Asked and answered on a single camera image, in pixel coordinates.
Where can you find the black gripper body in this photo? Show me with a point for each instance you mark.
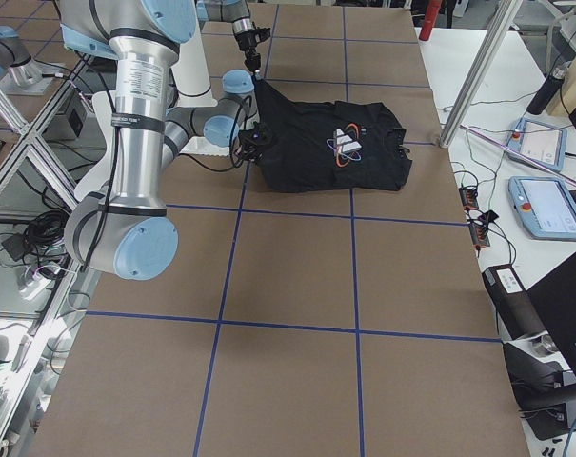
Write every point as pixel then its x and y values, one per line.
pixel 246 44
pixel 248 149

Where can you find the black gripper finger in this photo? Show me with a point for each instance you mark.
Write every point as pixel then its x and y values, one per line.
pixel 253 62

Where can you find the black graphic t-shirt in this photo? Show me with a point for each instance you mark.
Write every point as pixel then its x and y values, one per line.
pixel 329 145

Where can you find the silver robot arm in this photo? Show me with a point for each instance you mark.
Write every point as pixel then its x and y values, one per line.
pixel 161 101
pixel 235 12

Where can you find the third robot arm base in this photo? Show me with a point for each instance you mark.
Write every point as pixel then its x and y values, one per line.
pixel 20 74

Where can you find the red bottle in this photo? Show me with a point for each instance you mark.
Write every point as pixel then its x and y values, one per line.
pixel 430 18

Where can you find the grey electrical box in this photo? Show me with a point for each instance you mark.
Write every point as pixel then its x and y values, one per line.
pixel 68 122

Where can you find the orange terminal block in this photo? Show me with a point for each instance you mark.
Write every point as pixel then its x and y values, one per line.
pixel 476 218

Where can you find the white power strip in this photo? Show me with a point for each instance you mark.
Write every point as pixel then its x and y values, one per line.
pixel 33 281

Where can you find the far blue teach pendant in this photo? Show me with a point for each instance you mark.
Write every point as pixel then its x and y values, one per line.
pixel 540 142

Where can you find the blue teach pendant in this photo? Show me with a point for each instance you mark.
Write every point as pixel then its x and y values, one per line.
pixel 540 142
pixel 544 207

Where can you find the black water bottle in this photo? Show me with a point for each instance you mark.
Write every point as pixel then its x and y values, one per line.
pixel 548 89

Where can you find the near blue teach pendant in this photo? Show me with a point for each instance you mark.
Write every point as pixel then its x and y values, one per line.
pixel 544 207

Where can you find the black monitor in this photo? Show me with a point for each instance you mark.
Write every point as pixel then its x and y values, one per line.
pixel 545 393

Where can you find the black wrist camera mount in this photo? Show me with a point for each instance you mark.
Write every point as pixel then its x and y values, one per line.
pixel 261 35

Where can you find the aluminium frame rail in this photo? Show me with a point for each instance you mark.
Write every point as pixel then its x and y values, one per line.
pixel 29 144

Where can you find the aluminium frame post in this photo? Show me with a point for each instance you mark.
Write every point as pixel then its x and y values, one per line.
pixel 494 37

